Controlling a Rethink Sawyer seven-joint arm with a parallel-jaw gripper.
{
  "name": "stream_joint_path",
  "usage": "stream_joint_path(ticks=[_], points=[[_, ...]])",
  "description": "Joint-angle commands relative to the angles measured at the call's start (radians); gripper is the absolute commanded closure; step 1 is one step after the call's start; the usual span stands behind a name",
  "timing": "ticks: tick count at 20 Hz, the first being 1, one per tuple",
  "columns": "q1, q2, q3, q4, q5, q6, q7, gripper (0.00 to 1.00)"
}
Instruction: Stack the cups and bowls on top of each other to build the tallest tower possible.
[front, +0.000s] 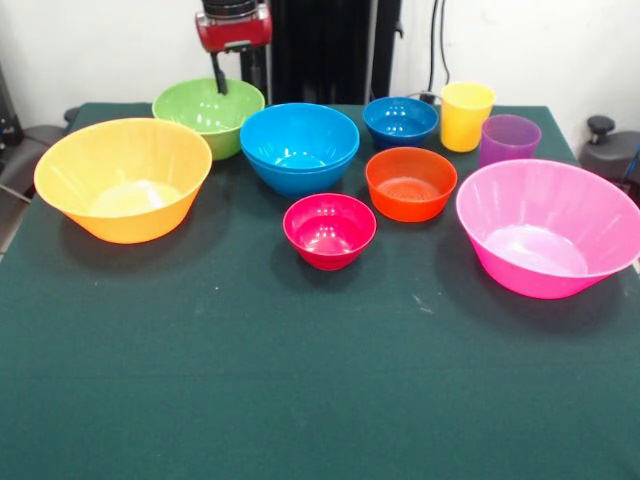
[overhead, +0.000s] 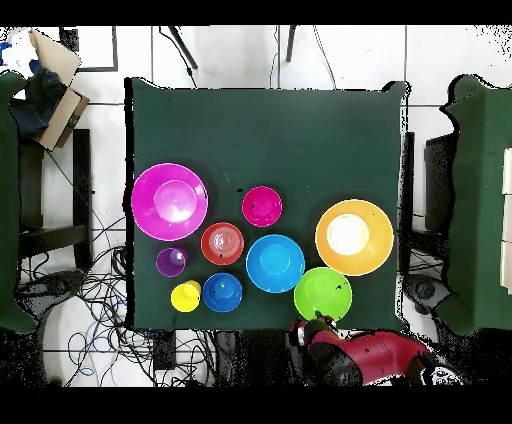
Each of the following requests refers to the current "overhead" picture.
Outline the green bowl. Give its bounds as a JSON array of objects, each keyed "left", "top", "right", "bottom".
[{"left": 293, "top": 266, "right": 354, "bottom": 323}]

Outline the light blue bowl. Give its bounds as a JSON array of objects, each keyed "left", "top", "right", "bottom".
[{"left": 245, "top": 234, "right": 306, "bottom": 294}]

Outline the white box stack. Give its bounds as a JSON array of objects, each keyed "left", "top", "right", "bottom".
[{"left": 499, "top": 147, "right": 512, "bottom": 295}]

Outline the large orange bowl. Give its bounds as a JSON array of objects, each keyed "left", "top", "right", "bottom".
[{"left": 314, "top": 198, "right": 396, "bottom": 278}]

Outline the small dark blue bowl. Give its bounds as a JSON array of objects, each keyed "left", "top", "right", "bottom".
[{"left": 201, "top": 272, "right": 244, "bottom": 314}]

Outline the grey base with black knob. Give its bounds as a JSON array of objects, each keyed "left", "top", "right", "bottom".
[
  {"left": 403, "top": 273, "right": 451, "bottom": 315},
  {"left": 23, "top": 269, "right": 87, "bottom": 307}
]

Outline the small red-orange bowl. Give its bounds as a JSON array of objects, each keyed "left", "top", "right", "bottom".
[{"left": 199, "top": 221, "right": 246, "bottom": 267}]

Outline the yellow cup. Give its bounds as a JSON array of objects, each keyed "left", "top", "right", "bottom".
[{"left": 170, "top": 279, "right": 202, "bottom": 314}]

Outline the small crimson bowl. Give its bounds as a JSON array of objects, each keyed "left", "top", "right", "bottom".
[{"left": 240, "top": 185, "right": 284, "bottom": 228}]

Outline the black power brick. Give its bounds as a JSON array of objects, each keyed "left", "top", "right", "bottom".
[{"left": 153, "top": 330, "right": 177, "bottom": 371}]

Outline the purple cup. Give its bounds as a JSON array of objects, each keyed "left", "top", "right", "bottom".
[{"left": 155, "top": 246, "right": 189, "bottom": 278}]

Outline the large pink bowl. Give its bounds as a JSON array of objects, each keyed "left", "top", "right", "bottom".
[{"left": 130, "top": 162, "right": 210, "bottom": 243}]

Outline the dark green table cloth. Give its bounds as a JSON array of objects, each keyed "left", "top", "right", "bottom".
[{"left": 124, "top": 76, "right": 411, "bottom": 333}]

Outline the green cloth side table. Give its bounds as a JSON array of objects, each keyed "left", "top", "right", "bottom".
[
  {"left": 439, "top": 73, "right": 512, "bottom": 337},
  {"left": 0, "top": 70, "right": 38, "bottom": 335}
]

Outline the black tripod leg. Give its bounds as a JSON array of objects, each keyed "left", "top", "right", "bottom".
[
  {"left": 167, "top": 25, "right": 199, "bottom": 70},
  {"left": 285, "top": 25, "right": 298, "bottom": 63}
]

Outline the cardboard box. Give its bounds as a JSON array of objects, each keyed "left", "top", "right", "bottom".
[{"left": 9, "top": 28, "right": 91, "bottom": 153}]

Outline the dark blue cloth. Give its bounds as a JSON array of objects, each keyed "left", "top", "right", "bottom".
[{"left": 9, "top": 59, "right": 67, "bottom": 137}]

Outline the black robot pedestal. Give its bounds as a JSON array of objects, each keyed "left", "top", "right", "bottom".
[{"left": 213, "top": 330, "right": 293, "bottom": 387}]

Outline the tangle of cables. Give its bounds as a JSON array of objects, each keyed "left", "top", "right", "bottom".
[{"left": 19, "top": 215, "right": 217, "bottom": 387}]

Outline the black rectangular frame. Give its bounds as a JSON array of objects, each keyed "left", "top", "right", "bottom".
[{"left": 59, "top": 25, "right": 119, "bottom": 73}]

